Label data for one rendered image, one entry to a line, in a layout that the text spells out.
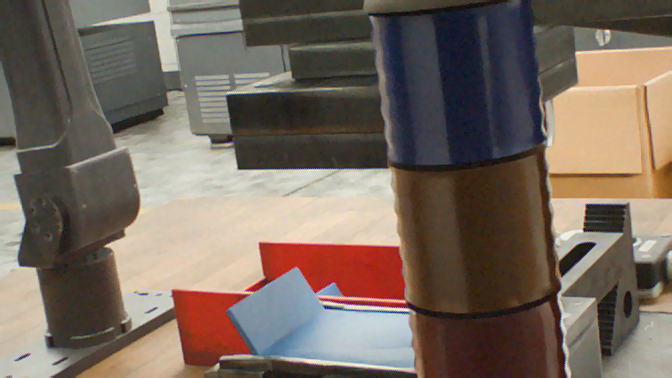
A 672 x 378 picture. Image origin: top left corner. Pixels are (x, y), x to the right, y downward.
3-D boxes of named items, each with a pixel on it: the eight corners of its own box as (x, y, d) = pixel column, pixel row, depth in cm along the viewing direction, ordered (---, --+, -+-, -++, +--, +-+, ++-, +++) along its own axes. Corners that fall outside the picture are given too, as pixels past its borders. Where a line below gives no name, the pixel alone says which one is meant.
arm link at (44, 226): (134, 166, 95) (82, 167, 98) (57, 196, 88) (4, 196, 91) (148, 242, 96) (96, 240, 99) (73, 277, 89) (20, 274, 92)
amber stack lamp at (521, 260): (445, 257, 31) (429, 134, 31) (583, 262, 29) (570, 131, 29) (376, 308, 28) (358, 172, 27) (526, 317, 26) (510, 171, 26)
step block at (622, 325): (600, 319, 86) (588, 200, 84) (640, 321, 84) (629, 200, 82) (569, 352, 81) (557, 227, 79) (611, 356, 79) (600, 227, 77)
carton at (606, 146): (557, 240, 361) (538, 52, 348) (739, 249, 330) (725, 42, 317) (465, 307, 315) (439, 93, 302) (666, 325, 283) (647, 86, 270)
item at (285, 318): (300, 314, 70) (292, 266, 70) (546, 329, 62) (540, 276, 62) (232, 359, 65) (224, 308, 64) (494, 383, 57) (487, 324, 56)
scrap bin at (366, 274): (271, 308, 99) (260, 239, 97) (557, 327, 86) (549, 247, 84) (183, 364, 89) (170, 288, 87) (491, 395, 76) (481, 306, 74)
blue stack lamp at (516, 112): (429, 128, 31) (413, -2, 30) (570, 124, 29) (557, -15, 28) (357, 165, 27) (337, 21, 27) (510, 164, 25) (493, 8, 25)
